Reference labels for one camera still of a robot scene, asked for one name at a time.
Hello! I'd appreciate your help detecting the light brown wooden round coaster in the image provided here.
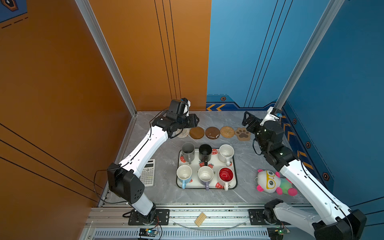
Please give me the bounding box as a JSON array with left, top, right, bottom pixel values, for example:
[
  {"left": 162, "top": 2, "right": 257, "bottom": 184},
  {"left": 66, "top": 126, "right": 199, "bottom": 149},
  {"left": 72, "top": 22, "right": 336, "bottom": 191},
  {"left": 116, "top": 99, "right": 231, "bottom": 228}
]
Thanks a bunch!
[{"left": 189, "top": 127, "right": 205, "bottom": 140}]

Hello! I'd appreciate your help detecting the white mug blue handle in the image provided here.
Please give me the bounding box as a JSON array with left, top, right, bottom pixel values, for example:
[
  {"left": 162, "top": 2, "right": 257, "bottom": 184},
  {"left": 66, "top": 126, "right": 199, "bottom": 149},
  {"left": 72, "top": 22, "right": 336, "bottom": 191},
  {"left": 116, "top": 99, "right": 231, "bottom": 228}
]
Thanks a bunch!
[{"left": 177, "top": 165, "right": 193, "bottom": 189}]

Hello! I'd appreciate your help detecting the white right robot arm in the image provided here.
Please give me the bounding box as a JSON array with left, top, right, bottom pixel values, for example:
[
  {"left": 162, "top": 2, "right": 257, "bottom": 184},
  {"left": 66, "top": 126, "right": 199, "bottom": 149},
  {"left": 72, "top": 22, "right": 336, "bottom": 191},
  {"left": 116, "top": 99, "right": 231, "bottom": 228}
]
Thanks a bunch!
[{"left": 242, "top": 110, "right": 367, "bottom": 240}]

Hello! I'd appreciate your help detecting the circuit board right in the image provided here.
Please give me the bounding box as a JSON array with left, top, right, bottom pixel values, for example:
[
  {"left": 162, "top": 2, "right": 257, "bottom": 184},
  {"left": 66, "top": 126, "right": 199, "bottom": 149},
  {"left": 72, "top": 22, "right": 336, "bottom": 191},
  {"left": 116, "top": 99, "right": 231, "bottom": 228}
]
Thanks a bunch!
[{"left": 267, "top": 228, "right": 291, "bottom": 240}]

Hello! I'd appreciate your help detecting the dark brown wooden round coaster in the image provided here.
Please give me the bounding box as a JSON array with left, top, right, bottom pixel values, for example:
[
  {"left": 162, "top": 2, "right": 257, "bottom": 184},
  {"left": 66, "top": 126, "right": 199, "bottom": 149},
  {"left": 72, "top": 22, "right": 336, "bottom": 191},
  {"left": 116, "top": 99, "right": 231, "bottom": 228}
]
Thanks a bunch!
[{"left": 205, "top": 127, "right": 221, "bottom": 140}]

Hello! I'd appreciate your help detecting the white calculator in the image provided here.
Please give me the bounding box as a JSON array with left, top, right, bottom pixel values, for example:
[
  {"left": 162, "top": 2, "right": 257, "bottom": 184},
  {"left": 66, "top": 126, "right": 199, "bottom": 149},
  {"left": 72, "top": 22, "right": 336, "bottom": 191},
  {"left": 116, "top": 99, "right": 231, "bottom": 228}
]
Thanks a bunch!
[{"left": 140, "top": 159, "right": 156, "bottom": 187}]

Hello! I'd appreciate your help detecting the green circuit board left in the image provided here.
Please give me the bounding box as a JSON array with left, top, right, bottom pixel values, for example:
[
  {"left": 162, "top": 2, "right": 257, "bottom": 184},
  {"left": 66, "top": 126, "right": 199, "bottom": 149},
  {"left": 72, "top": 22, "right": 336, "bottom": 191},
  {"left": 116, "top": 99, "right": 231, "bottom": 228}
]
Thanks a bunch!
[{"left": 138, "top": 228, "right": 161, "bottom": 240}]

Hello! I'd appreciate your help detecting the black mug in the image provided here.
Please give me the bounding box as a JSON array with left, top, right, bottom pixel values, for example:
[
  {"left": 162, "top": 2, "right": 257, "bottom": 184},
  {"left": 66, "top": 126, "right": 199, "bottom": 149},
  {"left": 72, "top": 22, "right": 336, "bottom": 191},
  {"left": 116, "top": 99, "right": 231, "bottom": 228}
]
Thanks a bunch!
[{"left": 199, "top": 144, "right": 213, "bottom": 166}]

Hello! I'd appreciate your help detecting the red inside white mug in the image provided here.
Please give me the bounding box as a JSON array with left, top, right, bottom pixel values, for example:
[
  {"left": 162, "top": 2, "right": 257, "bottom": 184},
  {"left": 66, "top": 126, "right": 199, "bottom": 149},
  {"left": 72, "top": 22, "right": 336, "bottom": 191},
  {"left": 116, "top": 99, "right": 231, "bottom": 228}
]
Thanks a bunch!
[{"left": 218, "top": 167, "right": 235, "bottom": 191}]

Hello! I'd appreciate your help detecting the small wooden block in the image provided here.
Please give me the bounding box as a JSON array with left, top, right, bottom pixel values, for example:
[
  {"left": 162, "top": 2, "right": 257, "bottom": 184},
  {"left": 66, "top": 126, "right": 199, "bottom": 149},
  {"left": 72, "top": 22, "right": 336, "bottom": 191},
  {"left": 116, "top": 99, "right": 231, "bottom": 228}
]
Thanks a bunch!
[{"left": 195, "top": 212, "right": 207, "bottom": 227}]

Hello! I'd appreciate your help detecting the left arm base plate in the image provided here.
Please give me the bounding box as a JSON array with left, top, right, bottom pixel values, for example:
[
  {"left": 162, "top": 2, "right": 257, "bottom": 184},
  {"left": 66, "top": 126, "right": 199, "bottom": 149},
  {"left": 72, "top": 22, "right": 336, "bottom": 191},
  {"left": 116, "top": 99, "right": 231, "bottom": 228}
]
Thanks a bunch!
[{"left": 128, "top": 209, "right": 170, "bottom": 226}]

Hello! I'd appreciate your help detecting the white mug purple handle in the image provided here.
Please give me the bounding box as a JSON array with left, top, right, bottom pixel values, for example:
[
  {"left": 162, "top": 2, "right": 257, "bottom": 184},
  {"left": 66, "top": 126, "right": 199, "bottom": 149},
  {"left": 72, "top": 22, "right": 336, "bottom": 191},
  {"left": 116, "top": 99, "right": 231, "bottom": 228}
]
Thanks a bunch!
[{"left": 198, "top": 166, "right": 214, "bottom": 191}]

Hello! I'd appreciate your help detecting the white strawberry pattern tray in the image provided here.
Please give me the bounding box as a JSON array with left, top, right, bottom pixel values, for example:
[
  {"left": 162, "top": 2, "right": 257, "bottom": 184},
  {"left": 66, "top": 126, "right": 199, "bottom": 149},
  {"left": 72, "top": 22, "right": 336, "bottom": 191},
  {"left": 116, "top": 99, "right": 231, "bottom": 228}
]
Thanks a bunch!
[{"left": 177, "top": 148, "right": 238, "bottom": 191}]

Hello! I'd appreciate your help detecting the cork paw print coaster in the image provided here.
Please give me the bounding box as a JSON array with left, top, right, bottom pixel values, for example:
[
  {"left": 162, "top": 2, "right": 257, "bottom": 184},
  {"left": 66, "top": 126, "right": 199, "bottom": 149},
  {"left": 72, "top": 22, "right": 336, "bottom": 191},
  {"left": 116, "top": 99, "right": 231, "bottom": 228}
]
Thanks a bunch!
[{"left": 235, "top": 128, "right": 252, "bottom": 142}]

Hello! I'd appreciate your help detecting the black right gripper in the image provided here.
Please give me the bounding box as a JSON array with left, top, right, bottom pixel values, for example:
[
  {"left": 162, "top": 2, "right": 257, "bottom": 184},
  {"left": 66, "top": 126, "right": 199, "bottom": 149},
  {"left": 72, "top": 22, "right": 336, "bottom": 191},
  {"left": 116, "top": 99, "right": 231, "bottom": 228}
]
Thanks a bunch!
[{"left": 242, "top": 111, "right": 270, "bottom": 153}]

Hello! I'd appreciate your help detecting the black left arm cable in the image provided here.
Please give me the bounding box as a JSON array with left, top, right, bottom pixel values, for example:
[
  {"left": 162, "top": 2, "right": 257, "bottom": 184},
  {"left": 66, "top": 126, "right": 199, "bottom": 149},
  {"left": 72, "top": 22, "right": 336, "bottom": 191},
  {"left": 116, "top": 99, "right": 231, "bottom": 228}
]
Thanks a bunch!
[{"left": 93, "top": 169, "right": 127, "bottom": 205}]

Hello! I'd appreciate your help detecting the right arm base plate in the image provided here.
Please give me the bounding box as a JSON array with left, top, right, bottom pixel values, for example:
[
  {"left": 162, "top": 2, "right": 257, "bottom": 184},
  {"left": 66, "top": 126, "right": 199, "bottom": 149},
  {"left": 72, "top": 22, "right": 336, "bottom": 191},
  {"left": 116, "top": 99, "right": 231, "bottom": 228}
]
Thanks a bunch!
[{"left": 248, "top": 209, "right": 268, "bottom": 226}]

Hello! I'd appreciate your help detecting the grey metal mug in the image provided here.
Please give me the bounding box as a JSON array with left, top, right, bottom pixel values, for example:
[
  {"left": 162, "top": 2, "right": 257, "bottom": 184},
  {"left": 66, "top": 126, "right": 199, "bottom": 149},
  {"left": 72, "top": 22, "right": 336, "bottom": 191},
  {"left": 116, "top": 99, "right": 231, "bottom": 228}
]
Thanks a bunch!
[{"left": 182, "top": 143, "right": 195, "bottom": 165}]

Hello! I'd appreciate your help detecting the colourful plush toy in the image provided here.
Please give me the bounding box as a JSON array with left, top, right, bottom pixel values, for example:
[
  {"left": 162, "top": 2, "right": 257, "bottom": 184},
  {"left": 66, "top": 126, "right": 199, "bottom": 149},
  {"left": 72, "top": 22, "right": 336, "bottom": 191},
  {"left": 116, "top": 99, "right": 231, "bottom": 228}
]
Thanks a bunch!
[{"left": 257, "top": 169, "right": 298, "bottom": 196}]

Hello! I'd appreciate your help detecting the aluminium corner post right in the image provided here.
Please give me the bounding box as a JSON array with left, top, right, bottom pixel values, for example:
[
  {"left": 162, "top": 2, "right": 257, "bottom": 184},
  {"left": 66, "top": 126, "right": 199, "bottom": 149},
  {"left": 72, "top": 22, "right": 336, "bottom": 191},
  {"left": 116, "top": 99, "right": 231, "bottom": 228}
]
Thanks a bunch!
[{"left": 269, "top": 0, "right": 345, "bottom": 120}]

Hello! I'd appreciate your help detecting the aluminium corner post left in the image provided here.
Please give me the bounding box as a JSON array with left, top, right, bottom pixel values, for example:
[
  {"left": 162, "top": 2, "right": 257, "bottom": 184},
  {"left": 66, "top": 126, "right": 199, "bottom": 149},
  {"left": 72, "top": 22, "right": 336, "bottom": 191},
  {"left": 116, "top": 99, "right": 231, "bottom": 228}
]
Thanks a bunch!
[{"left": 75, "top": 0, "right": 137, "bottom": 117}]

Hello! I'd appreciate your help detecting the aluminium corner post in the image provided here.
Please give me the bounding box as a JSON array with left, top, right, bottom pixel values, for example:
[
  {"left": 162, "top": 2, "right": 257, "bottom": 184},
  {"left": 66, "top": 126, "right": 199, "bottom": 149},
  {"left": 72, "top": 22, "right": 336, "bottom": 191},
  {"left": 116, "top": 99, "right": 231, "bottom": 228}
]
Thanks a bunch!
[
  {"left": 269, "top": 0, "right": 345, "bottom": 120},
  {"left": 75, "top": 0, "right": 137, "bottom": 117}
]

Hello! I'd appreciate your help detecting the rattan woven round coaster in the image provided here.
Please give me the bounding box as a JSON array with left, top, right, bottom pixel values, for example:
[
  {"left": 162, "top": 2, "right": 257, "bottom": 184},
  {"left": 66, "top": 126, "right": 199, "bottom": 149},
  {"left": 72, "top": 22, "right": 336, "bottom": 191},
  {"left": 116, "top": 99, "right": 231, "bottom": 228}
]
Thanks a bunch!
[{"left": 220, "top": 126, "right": 235, "bottom": 139}]

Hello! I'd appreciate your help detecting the aluminium front rail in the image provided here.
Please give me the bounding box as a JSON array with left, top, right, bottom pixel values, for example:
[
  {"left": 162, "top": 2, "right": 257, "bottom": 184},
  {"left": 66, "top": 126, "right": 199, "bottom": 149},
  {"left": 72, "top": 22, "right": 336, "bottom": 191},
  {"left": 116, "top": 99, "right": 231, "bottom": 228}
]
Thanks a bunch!
[{"left": 85, "top": 204, "right": 338, "bottom": 232}]

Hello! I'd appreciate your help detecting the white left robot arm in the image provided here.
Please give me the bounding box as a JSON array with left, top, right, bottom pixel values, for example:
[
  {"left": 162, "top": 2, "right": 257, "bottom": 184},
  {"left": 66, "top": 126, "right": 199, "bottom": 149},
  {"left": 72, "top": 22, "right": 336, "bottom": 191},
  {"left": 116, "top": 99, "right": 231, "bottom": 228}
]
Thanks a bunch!
[{"left": 107, "top": 98, "right": 200, "bottom": 224}]

